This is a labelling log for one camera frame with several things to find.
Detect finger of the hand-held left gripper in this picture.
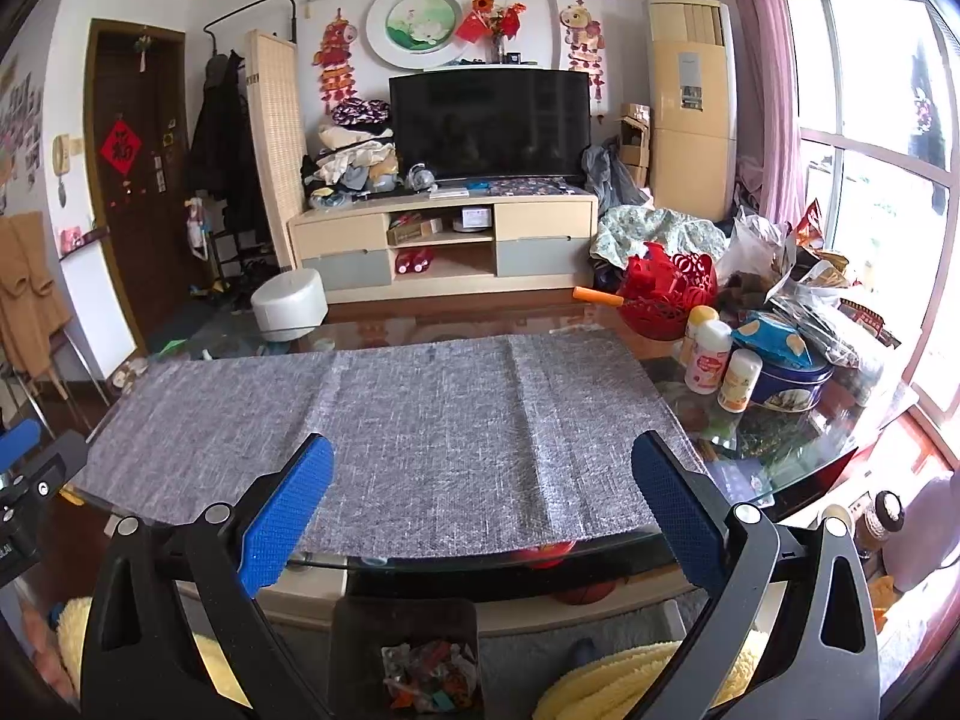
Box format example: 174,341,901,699
0,418,44,460
0,431,91,511

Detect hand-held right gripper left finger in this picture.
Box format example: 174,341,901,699
81,433,335,720

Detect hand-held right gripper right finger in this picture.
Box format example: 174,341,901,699
631,431,882,720

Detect grey trash bin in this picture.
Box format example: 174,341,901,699
328,598,485,720

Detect silver foil blister pack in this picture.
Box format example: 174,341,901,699
381,645,421,682

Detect orange basketball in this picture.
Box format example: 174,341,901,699
555,581,623,607

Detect white bottle orange label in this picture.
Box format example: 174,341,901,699
718,349,764,413

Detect brown hanging robe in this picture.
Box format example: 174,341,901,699
0,211,72,380

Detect white bottle pink label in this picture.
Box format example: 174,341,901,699
684,320,734,396

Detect grey woven table mat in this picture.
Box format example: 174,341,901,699
69,330,710,560

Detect blue round tin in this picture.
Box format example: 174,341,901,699
750,358,835,413

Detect white bottle cream cap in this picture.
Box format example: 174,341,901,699
679,305,719,361

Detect yellow fleece clothing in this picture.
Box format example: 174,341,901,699
56,596,758,720

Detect blue tissue packet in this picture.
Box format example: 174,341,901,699
731,311,812,370

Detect woven brown jar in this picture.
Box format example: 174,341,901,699
855,491,908,560

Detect white round appliance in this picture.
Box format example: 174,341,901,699
251,270,331,342

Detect red plastic basket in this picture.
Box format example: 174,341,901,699
615,241,717,340

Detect brown wooden door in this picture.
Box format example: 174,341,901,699
82,19,203,350

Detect lavender cushion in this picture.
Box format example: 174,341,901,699
889,469,960,593

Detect pile of plastic bags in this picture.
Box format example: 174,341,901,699
716,202,908,383

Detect floral cloth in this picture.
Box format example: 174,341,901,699
590,206,728,271

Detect red diamond door sign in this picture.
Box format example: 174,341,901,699
100,116,143,177

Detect brown box on shelf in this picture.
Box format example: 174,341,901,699
388,215,443,246

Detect beige grey tv cabinet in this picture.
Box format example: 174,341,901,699
289,191,599,305

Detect dark hanging coats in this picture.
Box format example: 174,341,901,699
187,51,263,241

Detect pile of clothes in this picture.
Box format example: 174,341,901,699
300,99,398,211

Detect woven folding screen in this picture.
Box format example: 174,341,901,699
246,30,308,271

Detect cardboard boxes stack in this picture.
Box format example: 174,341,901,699
616,103,653,188

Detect cream standing air conditioner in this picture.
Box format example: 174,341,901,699
649,0,740,222

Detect black television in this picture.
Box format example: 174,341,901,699
388,69,591,185

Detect red fish hanging ornament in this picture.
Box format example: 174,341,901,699
313,9,361,121

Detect pink curtain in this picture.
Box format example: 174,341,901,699
716,0,807,226

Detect window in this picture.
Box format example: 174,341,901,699
772,0,960,436

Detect black pipe coat rack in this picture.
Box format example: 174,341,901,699
204,0,299,61

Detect flower vase decoration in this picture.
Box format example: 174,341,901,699
456,0,526,65

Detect cream wall intercom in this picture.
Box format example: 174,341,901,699
51,133,72,207

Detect wall photos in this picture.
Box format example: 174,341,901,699
0,71,42,188

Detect round wall painting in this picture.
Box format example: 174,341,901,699
366,0,485,68

